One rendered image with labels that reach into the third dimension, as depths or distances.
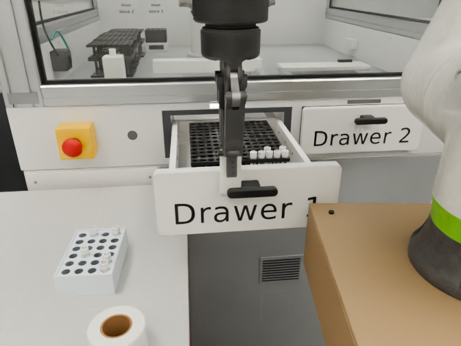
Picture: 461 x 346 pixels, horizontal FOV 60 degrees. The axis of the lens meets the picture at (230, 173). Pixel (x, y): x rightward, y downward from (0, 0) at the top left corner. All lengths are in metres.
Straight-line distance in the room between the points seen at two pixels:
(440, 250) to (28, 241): 0.66
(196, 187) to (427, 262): 0.32
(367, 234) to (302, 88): 0.44
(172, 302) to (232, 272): 0.52
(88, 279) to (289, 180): 0.33
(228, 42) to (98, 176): 0.57
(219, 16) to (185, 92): 0.43
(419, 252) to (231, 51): 0.33
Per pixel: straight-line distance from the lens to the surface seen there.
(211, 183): 0.60
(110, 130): 0.92
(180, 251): 0.71
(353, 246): 0.55
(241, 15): 0.48
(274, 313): 1.24
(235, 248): 1.07
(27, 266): 0.75
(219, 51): 0.49
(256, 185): 0.59
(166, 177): 0.60
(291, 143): 0.81
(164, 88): 0.88
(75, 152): 0.88
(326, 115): 0.94
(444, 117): 0.50
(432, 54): 0.59
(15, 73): 0.94
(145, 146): 0.93
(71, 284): 0.65
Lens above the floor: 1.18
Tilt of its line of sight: 25 degrees down
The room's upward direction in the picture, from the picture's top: straight up
